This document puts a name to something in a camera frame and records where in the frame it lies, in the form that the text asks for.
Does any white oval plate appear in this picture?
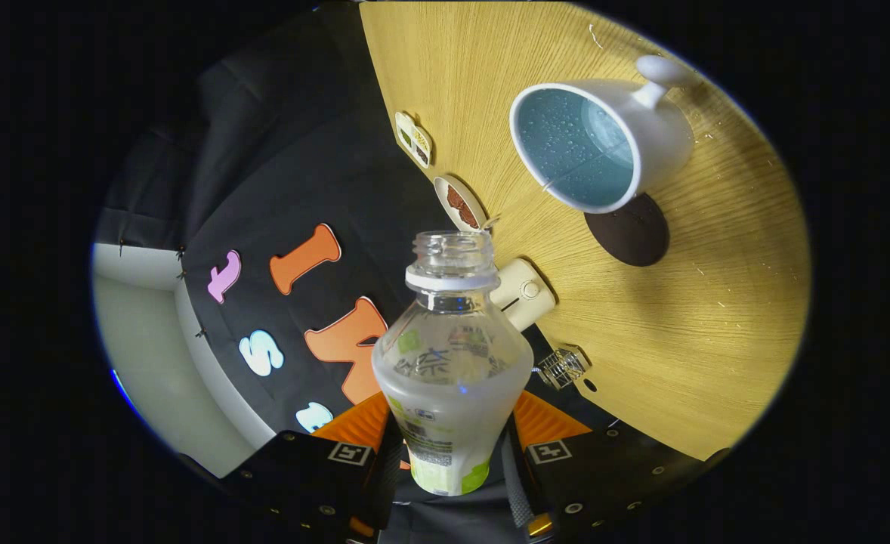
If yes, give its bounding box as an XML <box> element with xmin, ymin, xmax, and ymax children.
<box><xmin>434</xmin><ymin>175</ymin><xmax>489</xmax><ymax>233</ymax></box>

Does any clear plastic juice bottle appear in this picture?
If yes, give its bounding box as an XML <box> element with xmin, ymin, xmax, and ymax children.
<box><xmin>372</xmin><ymin>230</ymin><xmax>534</xmax><ymax>498</ymax></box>

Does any small wire basket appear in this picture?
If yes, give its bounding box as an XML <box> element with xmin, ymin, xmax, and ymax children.
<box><xmin>533</xmin><ymin>346</ymin><xmax>592</xmax><ymax>391</ymax></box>

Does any white divided condiment dish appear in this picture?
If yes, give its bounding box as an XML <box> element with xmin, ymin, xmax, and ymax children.
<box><xmin>395</xmin><ymin>111</ymin><xmax>433</xmax><ymax>168</ymax></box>

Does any white cup with blue inside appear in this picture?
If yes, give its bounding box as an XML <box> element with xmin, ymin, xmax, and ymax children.
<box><xmin>509</xmin><ymin>55</ymin><xmax>695</xmax><ymax>215</ymax></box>

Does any dark round coaster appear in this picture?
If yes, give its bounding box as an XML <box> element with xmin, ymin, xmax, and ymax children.
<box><xmin>584</xmin><ymin>193</ymin><xmax>670</xmax><ymax>267</ymax></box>

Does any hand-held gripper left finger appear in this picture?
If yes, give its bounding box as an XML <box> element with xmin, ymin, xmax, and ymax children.
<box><xmin>222</xmin><ymin>391</ymin><xmax>404</xmax><ymax>543</ymax></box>

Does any white toaster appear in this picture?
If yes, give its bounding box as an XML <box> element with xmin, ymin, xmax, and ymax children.
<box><xmin>489</xmin><ymin>258</ymin><xmax>557</xmax><ymax>333</ymax></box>

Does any wooden table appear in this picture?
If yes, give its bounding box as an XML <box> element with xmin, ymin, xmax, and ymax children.
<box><xmin>358</xmin><ymin>0</ymin><xmax>812</xmax><ymax>462</ymax></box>

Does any black backdrop cloth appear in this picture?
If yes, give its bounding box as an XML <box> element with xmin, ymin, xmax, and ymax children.
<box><xmin>94</xmin><ymin>0</ymin><xmax>620</xmax><ymax>544</ymax></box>

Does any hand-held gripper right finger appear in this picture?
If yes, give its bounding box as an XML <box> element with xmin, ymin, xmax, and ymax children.
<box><xmin>499</xmin><ymin>391</ymin><xmax>688</xmax><ymax>543</ymax></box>

